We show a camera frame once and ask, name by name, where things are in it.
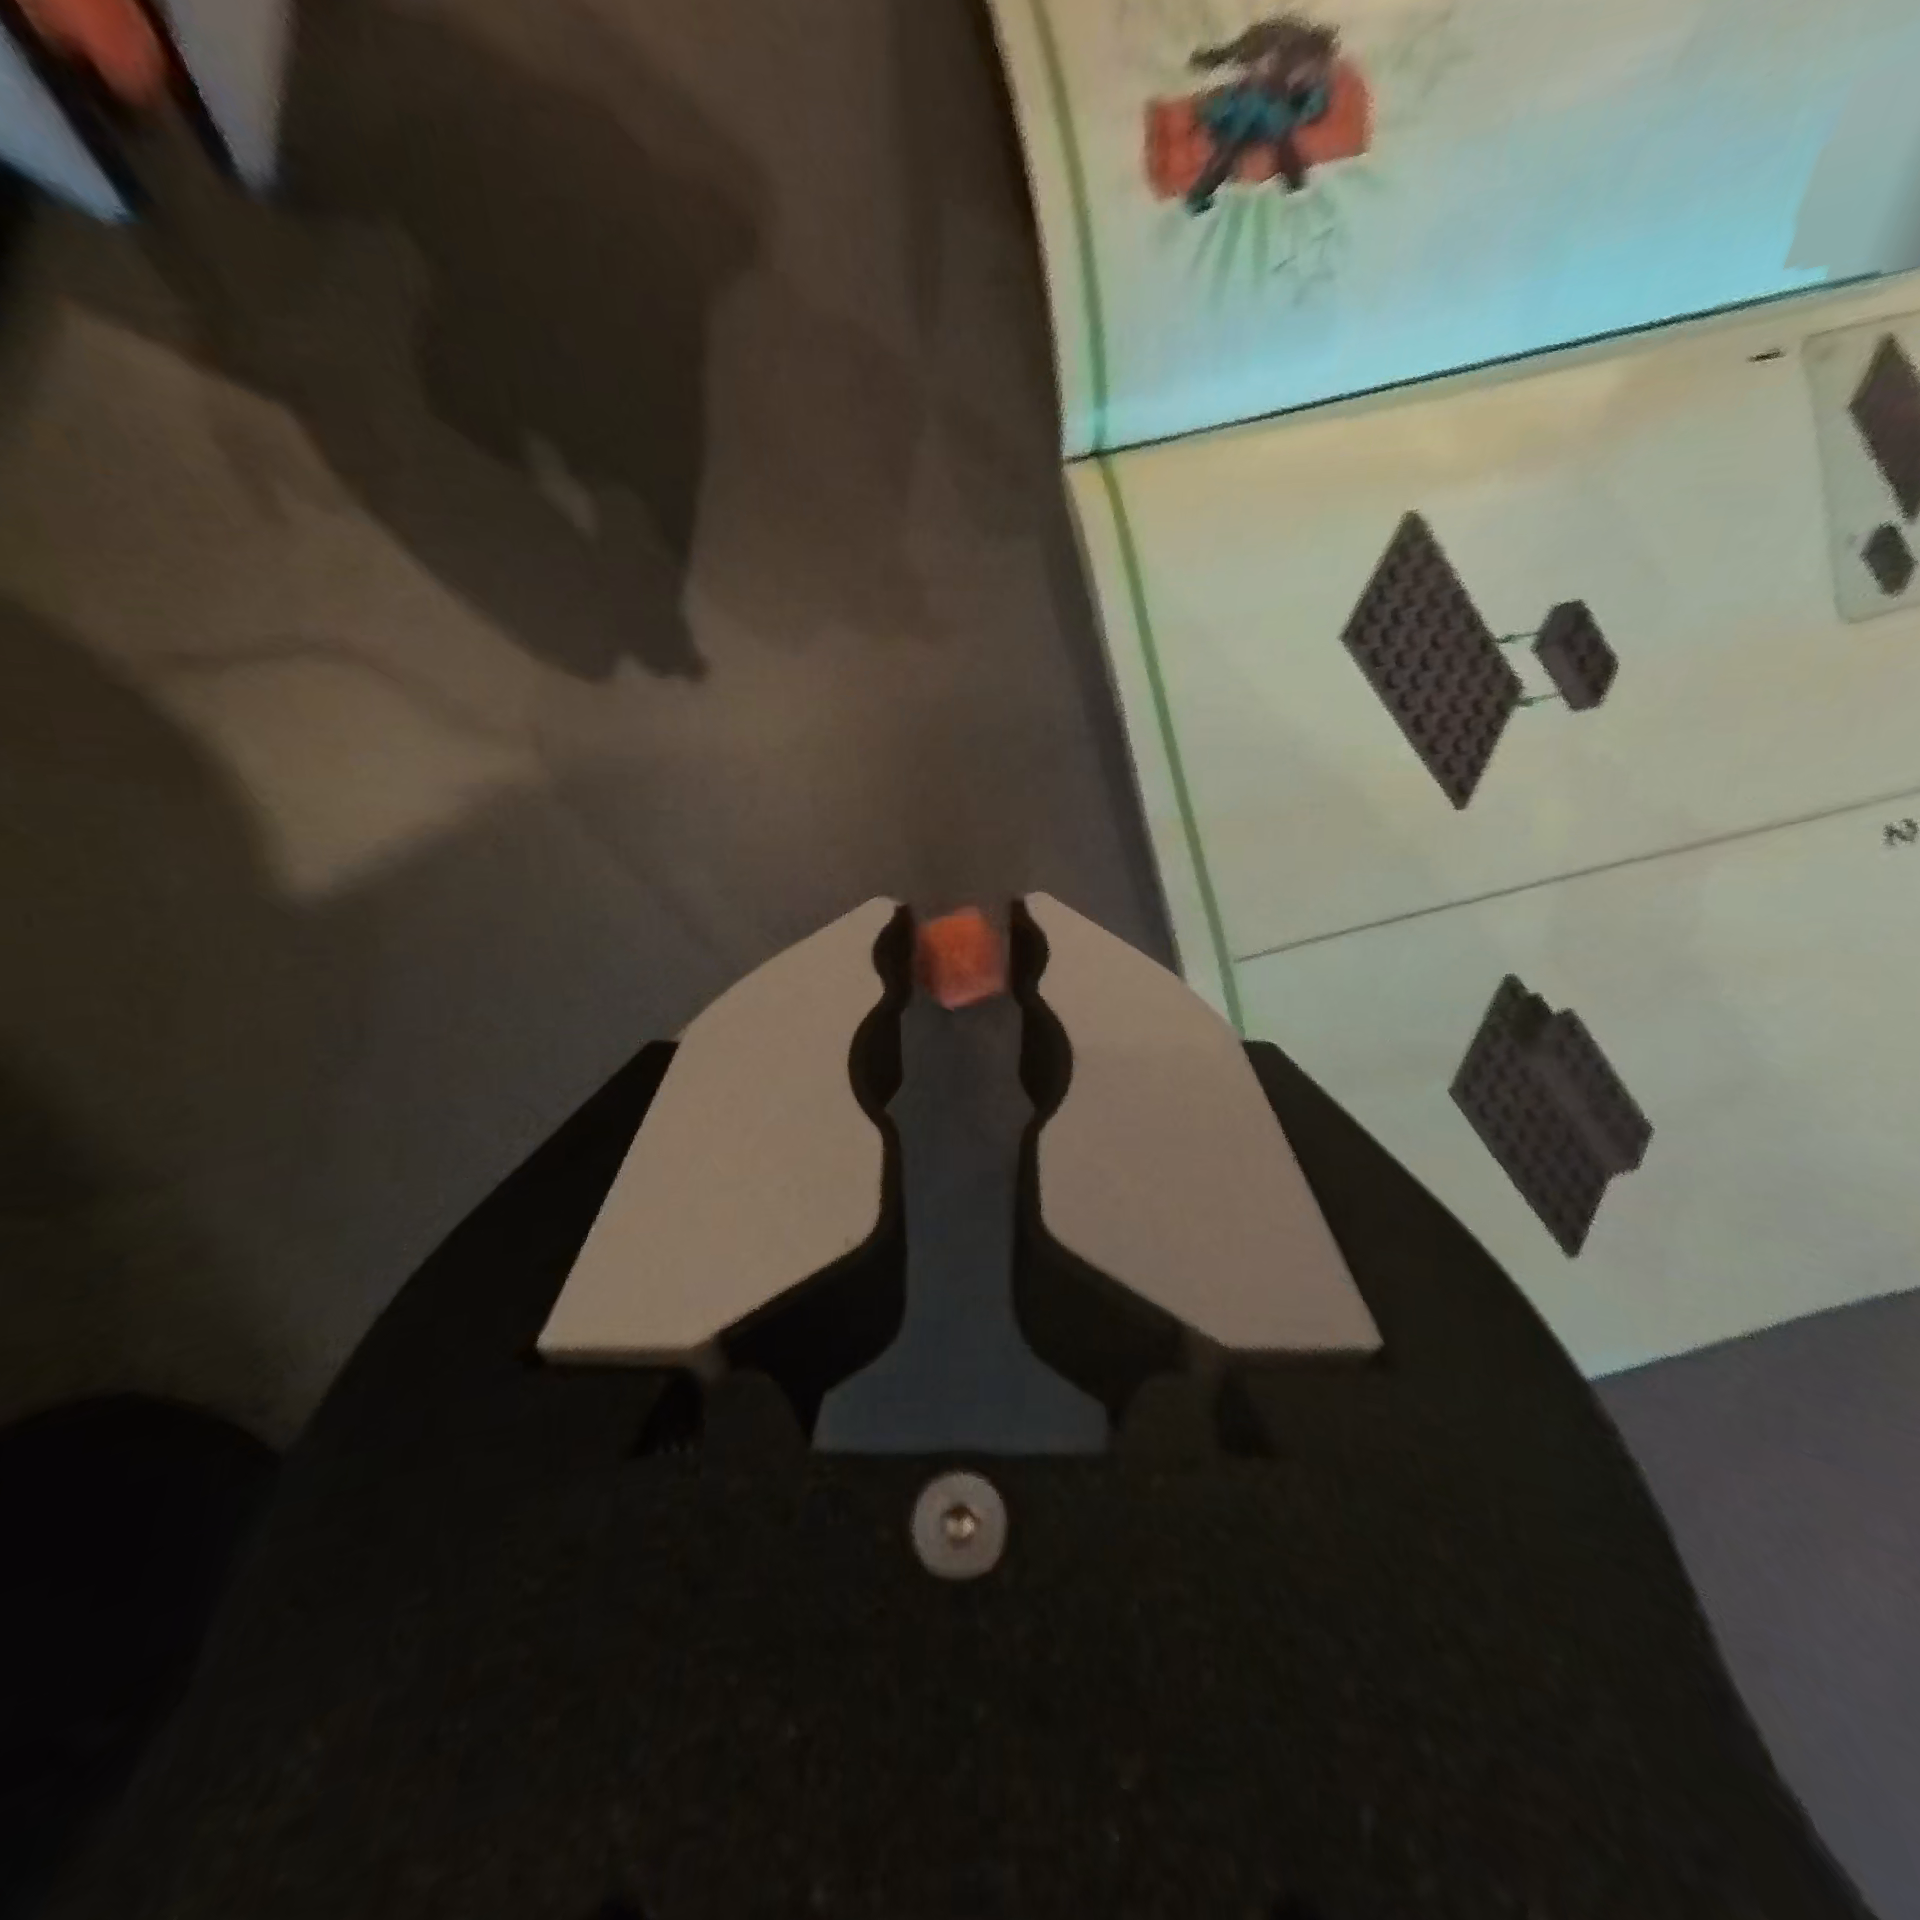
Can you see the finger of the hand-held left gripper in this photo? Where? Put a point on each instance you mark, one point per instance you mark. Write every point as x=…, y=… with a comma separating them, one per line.
x=242, y=46
x=47, y=137

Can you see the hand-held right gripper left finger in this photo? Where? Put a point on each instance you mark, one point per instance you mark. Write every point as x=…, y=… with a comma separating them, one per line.
x=721, y=1202

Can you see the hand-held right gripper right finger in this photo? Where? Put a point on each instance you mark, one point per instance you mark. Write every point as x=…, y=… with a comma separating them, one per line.
x=1202, y=1202

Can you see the white instruction booklet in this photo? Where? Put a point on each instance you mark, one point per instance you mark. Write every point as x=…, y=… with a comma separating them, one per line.
x=1559, y=751

